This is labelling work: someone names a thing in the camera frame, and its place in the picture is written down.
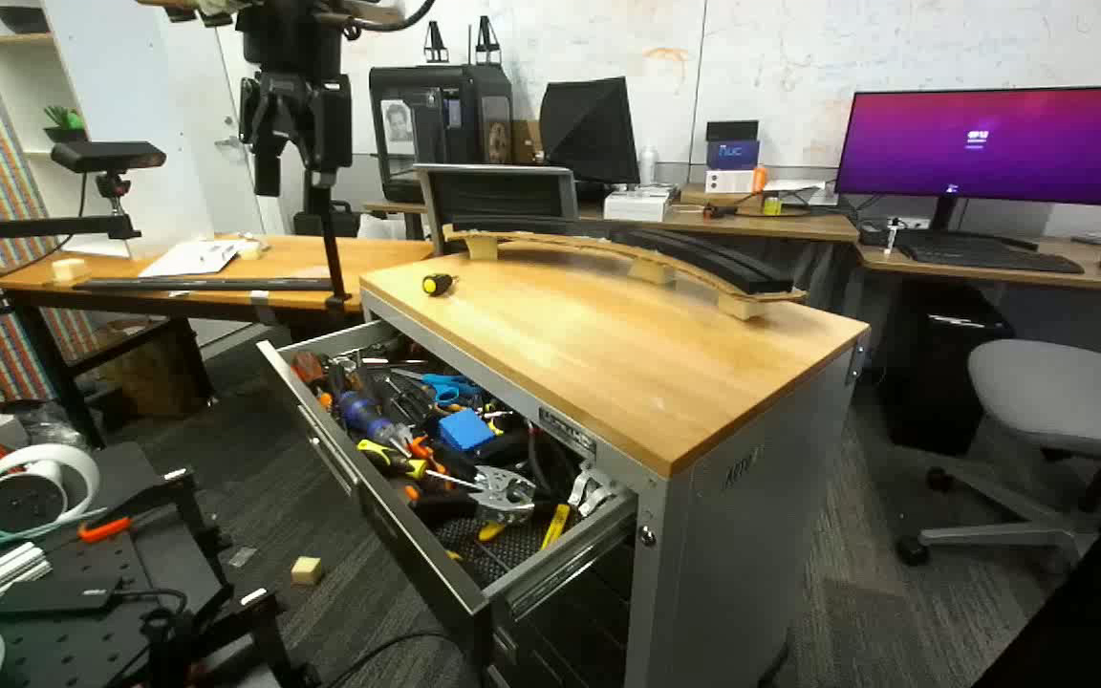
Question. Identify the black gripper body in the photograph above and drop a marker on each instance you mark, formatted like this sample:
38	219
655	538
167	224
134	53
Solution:
297	110

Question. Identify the yellow black screwdriver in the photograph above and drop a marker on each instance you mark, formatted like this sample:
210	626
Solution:
437	285

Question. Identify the grey metal cabinet drawer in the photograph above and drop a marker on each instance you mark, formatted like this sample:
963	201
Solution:
361	464

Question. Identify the white paper sheet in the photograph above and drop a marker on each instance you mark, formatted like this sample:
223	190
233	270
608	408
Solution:
192	257

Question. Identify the black box printer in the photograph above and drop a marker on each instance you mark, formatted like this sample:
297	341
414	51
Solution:
440	129

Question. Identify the grey framed black panel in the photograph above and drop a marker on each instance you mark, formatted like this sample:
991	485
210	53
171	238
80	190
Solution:
499	196

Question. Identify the wooden desk black legs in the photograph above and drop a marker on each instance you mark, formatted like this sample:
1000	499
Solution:
132	292

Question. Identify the small green plant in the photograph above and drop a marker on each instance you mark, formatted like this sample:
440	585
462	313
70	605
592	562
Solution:
64	122

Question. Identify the small wooden block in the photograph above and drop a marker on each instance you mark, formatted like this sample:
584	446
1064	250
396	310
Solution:
70	270

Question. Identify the light blue tool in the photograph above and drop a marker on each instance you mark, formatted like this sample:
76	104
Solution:
454	386

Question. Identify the black angular monitor back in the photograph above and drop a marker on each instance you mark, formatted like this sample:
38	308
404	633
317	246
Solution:
590	132

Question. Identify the black item on shelf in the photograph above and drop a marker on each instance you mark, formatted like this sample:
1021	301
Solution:
23	18

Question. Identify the blue plastic box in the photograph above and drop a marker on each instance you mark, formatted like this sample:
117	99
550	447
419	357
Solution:
462	434

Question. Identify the white flat box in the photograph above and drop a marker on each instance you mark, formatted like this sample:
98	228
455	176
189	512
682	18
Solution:
637	204

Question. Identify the curved wooden piece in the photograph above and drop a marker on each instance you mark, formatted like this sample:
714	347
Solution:
650	264

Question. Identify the white spool roll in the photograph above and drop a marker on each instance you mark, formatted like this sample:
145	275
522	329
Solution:
74	474

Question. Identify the silver pliers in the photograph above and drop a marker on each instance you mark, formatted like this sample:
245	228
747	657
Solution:
502	489

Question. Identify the grey tool cabinet wooden top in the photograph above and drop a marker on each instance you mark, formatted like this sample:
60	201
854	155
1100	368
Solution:
650	357

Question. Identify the pale wooden cube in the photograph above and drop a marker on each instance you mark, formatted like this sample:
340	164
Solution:
306	572

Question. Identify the black ribbed curved strips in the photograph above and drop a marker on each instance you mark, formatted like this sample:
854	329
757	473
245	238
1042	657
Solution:
715	257

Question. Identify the small box blue display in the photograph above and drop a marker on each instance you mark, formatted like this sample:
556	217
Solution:
733	146

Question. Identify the white silver hand tool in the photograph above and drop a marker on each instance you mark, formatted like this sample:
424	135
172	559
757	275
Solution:
590	489

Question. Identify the black perforated cart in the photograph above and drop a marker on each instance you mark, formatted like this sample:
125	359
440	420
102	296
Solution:
132	597

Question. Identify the small yellow ball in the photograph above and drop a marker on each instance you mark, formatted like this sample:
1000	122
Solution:
773	204

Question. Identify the long wooden office desk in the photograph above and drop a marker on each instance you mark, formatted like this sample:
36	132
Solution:
958	273

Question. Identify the black computer tower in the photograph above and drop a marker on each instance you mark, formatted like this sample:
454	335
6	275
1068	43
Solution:
937	377

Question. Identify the black keyboard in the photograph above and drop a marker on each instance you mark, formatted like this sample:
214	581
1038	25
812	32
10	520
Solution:
986	255

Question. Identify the monitor with purple screen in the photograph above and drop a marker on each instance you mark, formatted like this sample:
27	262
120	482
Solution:
995	141

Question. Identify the grey office chair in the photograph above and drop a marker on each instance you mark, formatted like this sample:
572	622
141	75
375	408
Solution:
1068	403

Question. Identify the dark foreground panel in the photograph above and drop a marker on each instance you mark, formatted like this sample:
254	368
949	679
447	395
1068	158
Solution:
1087	614

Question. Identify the black stereo camera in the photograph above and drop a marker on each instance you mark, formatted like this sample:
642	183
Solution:
110	155

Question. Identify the white wall shelf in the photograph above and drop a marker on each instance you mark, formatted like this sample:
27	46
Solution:
27	76

